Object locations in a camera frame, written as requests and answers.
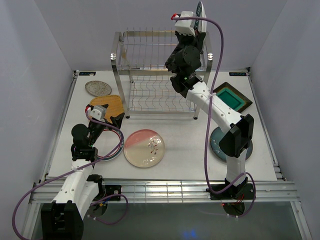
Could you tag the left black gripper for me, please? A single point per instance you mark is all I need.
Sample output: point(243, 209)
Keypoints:
point(116, 121)

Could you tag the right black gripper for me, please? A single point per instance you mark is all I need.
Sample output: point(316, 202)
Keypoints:
point(198, 40)

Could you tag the white plate teal lettered rim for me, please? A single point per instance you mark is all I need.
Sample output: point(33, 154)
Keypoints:
point(200, 25)

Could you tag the pink cream floral plate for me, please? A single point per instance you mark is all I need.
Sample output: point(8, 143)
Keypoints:
point(144, 148)

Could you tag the dark blue round plate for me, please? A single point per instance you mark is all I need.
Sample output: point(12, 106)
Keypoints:
point(215, 138)

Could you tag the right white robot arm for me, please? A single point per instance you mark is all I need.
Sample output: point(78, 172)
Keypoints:
point(237, 129)

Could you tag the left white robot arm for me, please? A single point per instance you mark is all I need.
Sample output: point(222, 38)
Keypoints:
point(62, 219)

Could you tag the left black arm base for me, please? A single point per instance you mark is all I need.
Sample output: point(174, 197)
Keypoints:
point(113, 190)

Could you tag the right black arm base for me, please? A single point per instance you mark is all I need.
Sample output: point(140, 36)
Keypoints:
point(246, 193)

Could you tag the steel two-tier dish rack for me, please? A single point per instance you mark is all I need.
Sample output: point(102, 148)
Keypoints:
point(142, 79)

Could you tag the yellow woven square plate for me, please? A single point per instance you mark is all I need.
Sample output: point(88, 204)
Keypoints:
point(115, 105)

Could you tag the white plate green red rim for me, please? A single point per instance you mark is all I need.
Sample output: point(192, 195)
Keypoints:
point(109, 149)

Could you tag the speckled grey round plate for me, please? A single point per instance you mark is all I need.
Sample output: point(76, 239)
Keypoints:
point(98, 88)

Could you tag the right blue table label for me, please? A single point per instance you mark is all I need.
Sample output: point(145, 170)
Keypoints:
point(238, 74)

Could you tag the blue table label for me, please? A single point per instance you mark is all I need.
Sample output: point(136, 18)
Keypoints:
point(238, 74)
point(87, 73)

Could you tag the left blue table label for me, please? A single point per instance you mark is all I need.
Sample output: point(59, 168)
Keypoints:
point(87, 73)

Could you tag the green black square plate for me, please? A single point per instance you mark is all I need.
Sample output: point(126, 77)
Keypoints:
point(232, 97)

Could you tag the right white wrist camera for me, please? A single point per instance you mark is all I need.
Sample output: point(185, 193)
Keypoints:
point(185, 27)

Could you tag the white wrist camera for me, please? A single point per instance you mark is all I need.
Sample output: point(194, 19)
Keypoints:
point(97, 112)
point(185, 27)

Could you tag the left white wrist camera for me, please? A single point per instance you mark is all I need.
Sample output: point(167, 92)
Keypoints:
point(97, 112)

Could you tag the aluminium front frame rail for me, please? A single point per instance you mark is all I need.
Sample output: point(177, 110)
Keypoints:
point(146, 192)

